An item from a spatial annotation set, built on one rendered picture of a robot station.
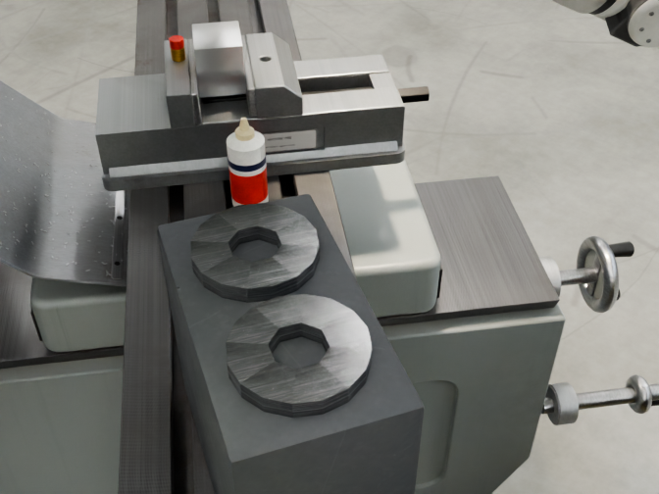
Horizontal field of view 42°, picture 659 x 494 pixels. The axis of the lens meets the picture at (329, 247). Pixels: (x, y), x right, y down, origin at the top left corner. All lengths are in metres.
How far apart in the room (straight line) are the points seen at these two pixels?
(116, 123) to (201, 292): 0.43
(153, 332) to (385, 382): 0.35
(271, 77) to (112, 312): 0.33
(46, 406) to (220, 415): 0.66
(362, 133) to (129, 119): 0.26
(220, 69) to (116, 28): 2.47
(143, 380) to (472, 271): 0.54
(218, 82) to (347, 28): 2.38
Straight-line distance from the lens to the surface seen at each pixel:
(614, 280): 1.31
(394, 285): 1.05
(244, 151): 0.89
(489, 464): 1.39
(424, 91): 1.05
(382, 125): 0.99
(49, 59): 3.29
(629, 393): 1.36
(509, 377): 1.23
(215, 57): 0.96
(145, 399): 0.77
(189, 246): 0.62
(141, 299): 0.86
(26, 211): 1.05
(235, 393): 0.52
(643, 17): 0.92
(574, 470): 1.91
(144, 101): 1.02
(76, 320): 1.06
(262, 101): 0.95
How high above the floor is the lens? 1.53
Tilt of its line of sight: 42 degrees down
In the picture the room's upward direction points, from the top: straight up
